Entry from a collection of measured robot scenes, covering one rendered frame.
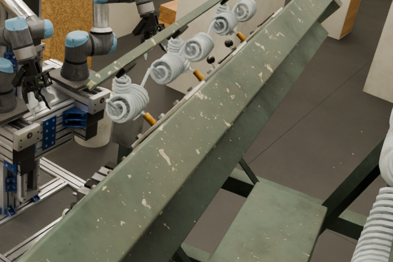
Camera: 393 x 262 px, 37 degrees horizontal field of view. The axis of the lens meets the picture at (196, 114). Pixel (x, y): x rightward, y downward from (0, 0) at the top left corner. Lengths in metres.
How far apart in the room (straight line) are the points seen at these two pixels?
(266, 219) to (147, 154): 0.27
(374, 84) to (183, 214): 5.00
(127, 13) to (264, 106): 4.63
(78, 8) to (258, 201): 3.48
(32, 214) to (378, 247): 2.92
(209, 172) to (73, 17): 3.16
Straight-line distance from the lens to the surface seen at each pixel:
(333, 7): 2.55
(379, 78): 6.15
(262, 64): 1.47
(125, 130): 3.09
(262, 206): 1.14
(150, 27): 2.68
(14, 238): 3.38
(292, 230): 1.11
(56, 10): 4.30
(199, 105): 1.17
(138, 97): 1.28
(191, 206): 1.33
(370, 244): 0.75
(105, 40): 3.11
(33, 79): 2.21
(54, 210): 3.55
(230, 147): 1.55
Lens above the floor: 2.48
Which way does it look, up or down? 29 degrees down
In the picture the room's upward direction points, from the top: 10 degrees clockwise
